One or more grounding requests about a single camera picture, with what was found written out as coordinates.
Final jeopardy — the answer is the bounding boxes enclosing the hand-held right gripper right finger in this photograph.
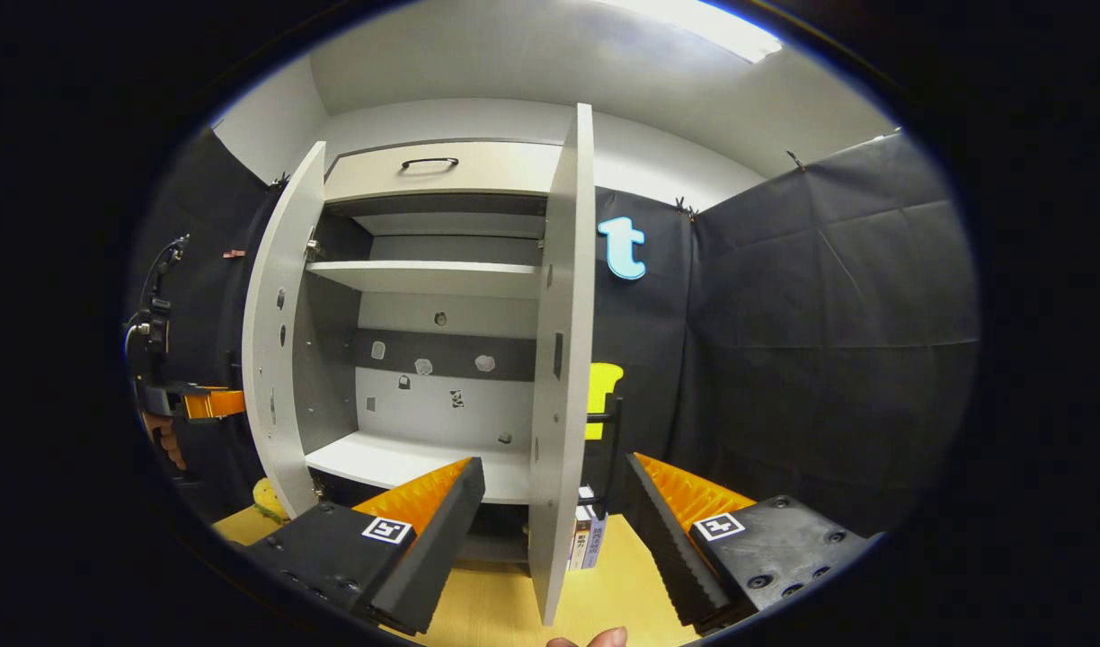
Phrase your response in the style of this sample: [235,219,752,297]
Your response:
[622,452,883,634]

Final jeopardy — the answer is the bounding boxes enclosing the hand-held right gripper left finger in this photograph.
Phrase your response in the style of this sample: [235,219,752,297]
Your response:
[235,456,486,637]

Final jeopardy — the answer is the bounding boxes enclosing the grey cabinet door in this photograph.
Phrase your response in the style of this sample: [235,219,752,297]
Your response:
[528,103,625,627]
[242,141,328,519]

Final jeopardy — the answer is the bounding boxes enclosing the grey double-door shoe cabinet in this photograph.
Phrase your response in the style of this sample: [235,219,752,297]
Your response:
[294,139,569,567]

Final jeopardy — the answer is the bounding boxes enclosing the yellow plush toy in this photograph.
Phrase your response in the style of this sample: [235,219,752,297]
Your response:
[252,478,290,525]

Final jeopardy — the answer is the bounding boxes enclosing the black backdrop cloth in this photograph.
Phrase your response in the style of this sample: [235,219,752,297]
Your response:
[128,126,980,540]

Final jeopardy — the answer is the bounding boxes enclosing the ceiling light panel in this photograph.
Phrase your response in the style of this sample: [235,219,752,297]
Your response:
[604,0,785,64]

